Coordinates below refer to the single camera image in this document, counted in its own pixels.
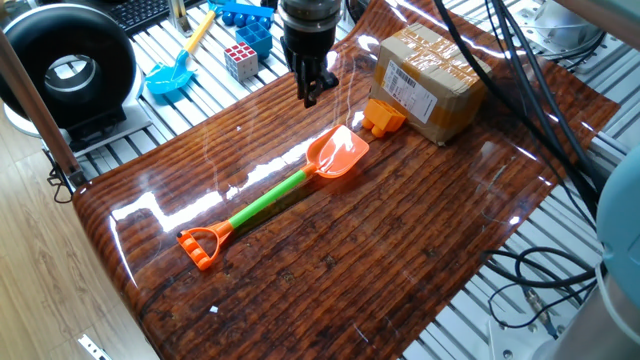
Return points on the small metal stand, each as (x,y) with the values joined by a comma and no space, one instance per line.
(179,17)

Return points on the wood grain table mat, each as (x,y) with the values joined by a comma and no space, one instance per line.
(350,240)

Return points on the aluminium robot mounting plate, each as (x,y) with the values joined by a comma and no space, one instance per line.
(510,345)

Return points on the small white paper scrap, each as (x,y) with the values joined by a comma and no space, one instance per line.
(213,309)

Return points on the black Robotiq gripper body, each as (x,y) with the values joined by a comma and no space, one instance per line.
(307,42)

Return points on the orange toy building block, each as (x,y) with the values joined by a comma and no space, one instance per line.
(382,116)

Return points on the black keyboard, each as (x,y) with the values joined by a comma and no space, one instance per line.
(145,12)

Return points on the perforated aluminium plate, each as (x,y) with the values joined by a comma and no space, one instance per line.
(565,27)

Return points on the taped cardboard box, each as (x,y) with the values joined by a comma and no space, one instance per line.
(440,75)

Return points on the brown metal frame post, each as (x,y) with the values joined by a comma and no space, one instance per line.
(35,105)

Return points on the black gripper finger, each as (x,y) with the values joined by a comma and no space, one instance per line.
(307,82)
(329,81)

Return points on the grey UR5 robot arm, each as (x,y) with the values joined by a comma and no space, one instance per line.
(310,12)

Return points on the grey fan base plate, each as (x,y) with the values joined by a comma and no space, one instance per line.
(137,125)

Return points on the Rubik's cube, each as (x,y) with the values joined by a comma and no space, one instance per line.
(240,60)

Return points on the white metal bracket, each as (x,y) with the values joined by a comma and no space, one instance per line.
(92,347)

